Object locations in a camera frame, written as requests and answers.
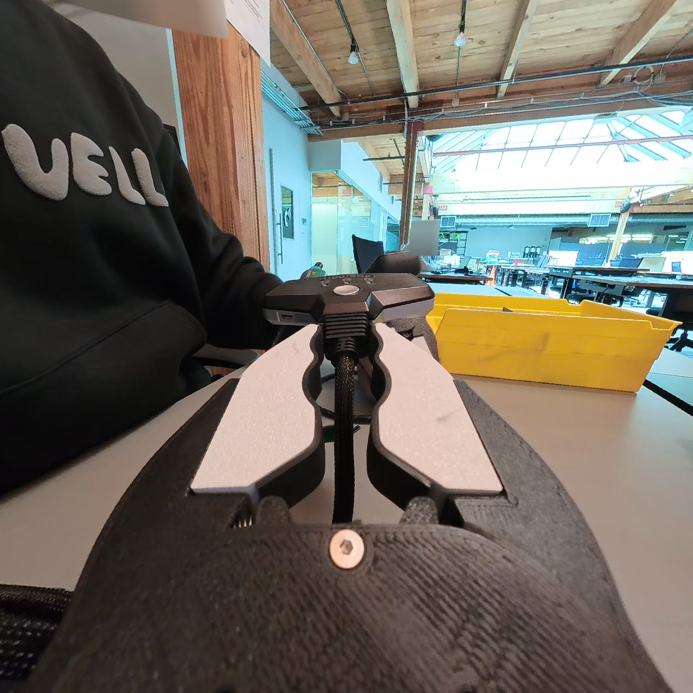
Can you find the white paper sheet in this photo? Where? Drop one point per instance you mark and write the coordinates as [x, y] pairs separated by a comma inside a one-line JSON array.
[[249, 19]]

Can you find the glass partition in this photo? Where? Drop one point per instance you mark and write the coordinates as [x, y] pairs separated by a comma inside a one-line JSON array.
[[341, 227]]

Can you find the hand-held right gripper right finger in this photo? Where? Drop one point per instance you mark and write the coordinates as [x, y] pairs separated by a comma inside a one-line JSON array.
[[433, 427]]

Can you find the person's left forearm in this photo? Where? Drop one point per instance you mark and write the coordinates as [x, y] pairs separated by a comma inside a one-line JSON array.
[[238, 287]]

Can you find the dark office desk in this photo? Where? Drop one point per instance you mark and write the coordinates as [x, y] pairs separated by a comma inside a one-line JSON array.
[[639, 286], [460, 278]]

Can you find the black office chair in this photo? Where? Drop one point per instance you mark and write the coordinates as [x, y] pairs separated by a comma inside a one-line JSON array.
[[365, 254]]

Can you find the grey desk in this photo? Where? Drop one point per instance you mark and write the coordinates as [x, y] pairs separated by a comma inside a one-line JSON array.
[[622, 460]]

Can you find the black hub with metal button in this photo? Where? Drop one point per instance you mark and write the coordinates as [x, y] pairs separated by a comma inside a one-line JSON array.
[[395, 295]]

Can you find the person's black hoodie torso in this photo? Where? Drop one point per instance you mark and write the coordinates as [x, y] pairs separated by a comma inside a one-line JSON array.
[[81, 281]]

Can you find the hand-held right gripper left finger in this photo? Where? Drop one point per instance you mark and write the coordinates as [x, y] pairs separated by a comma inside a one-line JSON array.
[[265, 411]]

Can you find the yellow plastic bin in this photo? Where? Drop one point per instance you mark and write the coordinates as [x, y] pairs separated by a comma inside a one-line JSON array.
[[541, 349]]

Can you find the wooden post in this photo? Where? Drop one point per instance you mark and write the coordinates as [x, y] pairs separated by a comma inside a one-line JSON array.
[[216, 135]]

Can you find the red steel column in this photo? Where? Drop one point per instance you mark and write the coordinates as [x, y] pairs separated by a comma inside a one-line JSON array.
[[410, 178]]

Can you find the hanging light bulb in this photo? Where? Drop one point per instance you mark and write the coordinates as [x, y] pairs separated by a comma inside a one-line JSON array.
[[353, 54], [459, 38]]

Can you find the black chair armrest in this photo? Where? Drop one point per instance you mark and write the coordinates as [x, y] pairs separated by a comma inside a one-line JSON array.
[[227, 354]]

